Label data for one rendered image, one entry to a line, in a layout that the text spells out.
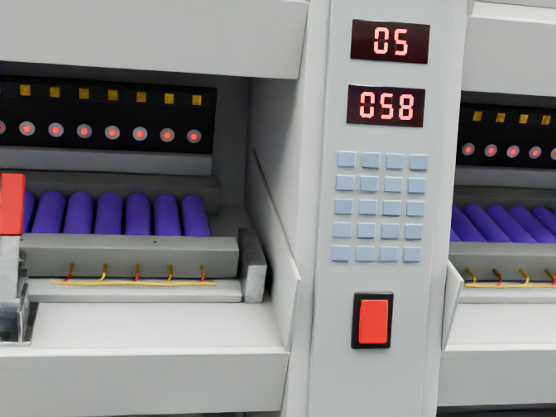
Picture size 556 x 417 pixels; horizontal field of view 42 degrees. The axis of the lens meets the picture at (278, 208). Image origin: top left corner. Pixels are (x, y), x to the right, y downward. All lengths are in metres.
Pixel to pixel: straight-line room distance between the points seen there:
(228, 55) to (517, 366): 0.26
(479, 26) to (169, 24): 0.18
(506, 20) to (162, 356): 0.28
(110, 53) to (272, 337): 0.19
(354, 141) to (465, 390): 0.18
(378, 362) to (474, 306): 0.10
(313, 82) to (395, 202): 0.08
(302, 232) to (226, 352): 0.08
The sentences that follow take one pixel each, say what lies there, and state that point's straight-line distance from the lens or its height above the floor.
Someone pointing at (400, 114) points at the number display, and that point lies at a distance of 0.42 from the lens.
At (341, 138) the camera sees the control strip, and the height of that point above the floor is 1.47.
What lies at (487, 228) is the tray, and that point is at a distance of 0.58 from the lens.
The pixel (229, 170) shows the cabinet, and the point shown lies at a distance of 0.61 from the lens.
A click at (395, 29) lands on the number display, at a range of 0.43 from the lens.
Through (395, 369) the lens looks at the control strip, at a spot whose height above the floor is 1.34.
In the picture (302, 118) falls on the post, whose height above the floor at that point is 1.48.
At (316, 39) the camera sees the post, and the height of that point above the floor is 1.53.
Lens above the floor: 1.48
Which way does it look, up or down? 6 degrees down
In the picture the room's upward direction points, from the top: 3 degrees clockwise
